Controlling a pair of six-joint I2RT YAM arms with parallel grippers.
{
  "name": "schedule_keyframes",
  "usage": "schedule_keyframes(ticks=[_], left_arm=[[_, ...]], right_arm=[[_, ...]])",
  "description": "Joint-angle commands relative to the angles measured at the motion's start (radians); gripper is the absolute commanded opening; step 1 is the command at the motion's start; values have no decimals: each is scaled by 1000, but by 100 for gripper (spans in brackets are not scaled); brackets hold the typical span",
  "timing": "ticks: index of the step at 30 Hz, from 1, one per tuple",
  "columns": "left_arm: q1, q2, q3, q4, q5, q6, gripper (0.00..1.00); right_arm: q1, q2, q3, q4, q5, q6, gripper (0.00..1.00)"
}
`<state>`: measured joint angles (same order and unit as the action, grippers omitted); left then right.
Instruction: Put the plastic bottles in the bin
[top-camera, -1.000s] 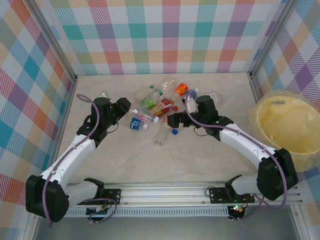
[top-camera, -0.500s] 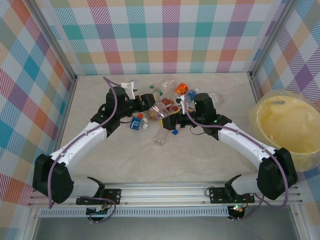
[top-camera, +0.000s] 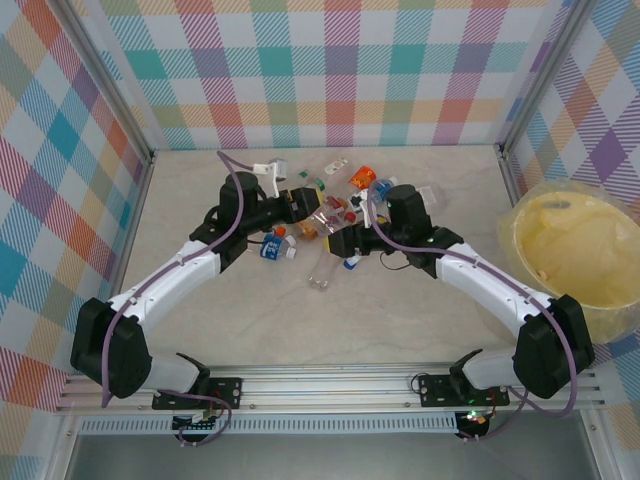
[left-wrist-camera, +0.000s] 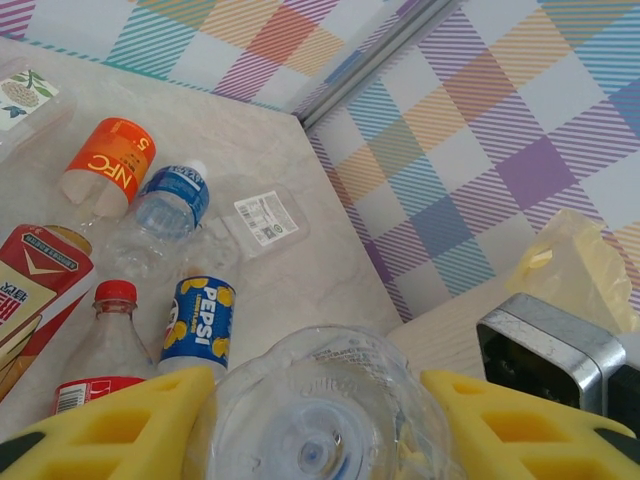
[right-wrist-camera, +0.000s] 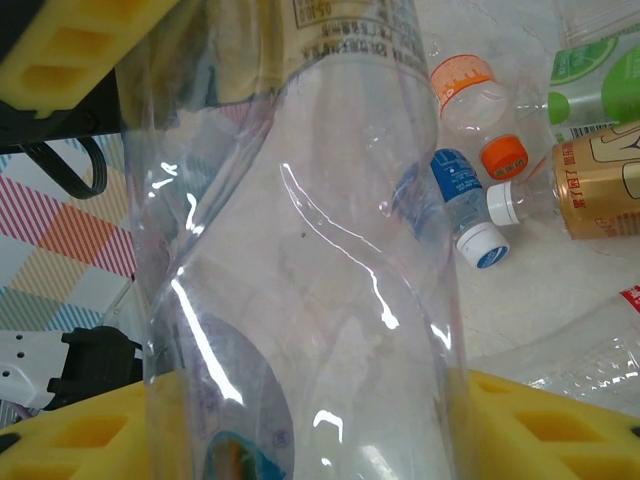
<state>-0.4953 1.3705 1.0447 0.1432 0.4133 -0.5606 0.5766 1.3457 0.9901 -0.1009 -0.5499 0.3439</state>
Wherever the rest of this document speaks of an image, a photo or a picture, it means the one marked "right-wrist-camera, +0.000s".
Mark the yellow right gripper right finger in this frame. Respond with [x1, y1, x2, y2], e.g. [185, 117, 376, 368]
[447, 367, 640, 480]

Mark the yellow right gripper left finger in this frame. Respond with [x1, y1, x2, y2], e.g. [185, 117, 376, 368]
[0, 379, 151, 480]

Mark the clear bottle red label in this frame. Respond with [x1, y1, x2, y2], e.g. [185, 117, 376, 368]
[469, 284, 640, 416]

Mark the gold tea bottle white cap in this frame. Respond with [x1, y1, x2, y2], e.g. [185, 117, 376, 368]
[485, 119, 640, 241]

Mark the large clear plastic bottle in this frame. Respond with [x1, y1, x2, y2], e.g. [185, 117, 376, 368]
[119, 0, 469, 480]

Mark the small bottle blue label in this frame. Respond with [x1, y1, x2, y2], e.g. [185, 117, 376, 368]
[432, 147, 511, 271]

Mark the clear bottle orange label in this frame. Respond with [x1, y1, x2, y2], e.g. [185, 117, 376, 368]
[428, 52, 531, 182]

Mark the clear bottle green label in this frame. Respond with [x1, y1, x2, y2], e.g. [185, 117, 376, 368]
[547, 42, 640, 146]

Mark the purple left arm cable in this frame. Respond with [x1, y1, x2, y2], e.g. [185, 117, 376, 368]
[9, 399, 36, 422]

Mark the thin black left wrist cable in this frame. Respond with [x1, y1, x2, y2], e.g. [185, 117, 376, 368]
[19, 137, 109, 201]

